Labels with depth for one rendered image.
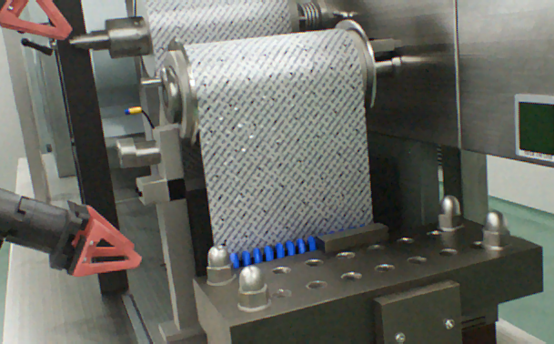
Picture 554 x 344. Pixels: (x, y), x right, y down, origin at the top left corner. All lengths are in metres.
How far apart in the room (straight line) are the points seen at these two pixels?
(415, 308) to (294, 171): 0.26
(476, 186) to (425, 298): 0.49
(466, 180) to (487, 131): 0.36
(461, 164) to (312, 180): 0.37
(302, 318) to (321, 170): 0.26
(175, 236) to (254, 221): 0.13
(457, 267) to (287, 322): 0.22
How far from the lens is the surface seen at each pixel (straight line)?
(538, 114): 0.76
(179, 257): 0.94
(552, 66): 0.75
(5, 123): 6.39
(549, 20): 0.75
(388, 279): 0.76
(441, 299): 0.76
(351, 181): 0.91
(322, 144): 0.88
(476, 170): 1.20
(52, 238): 0.80
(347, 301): 0.72
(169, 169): 0.90
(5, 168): 6.44
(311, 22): 1.19
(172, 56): 0.86
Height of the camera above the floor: 1.32
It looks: 13 degrees down
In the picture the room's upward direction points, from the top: 6 degrees counter-clockwise
